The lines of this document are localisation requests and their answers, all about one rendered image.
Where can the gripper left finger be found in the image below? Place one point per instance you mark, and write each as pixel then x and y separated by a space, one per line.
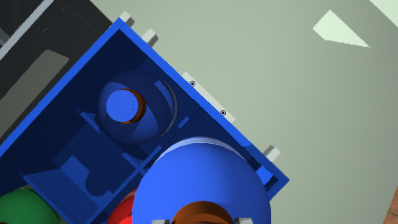
pixel 161 221

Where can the blue divided crate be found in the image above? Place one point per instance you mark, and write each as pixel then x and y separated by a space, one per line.
pixel 75 165

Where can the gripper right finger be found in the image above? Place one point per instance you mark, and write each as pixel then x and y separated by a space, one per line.
pixel 243 221

